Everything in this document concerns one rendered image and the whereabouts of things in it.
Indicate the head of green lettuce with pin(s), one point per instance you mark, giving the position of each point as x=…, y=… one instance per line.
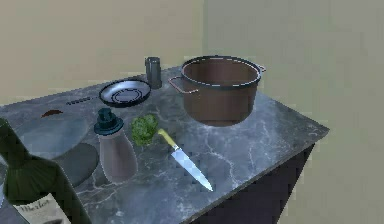
x=144, y=130

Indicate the brown cooking pot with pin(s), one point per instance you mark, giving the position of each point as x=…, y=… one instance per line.
x=218, y=100

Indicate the grey marble kitchen counter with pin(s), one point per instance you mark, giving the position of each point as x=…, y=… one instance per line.
x=213, y=156

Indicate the dark grey cup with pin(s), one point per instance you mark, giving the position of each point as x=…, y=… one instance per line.
x=153, y=72

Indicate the black rimmed silver plate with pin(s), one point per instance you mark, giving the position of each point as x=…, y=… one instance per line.
x=125, y=94

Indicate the brown bottle with dark cap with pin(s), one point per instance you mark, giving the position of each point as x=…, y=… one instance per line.
x=116, y=156

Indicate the thin black utensil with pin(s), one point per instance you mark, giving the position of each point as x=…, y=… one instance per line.
x=78, y=100

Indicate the small dark red utensil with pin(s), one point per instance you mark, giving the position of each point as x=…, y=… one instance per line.
x=51, y=113

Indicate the dark green wine bottle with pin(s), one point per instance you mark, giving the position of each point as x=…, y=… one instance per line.
x=31, y=181

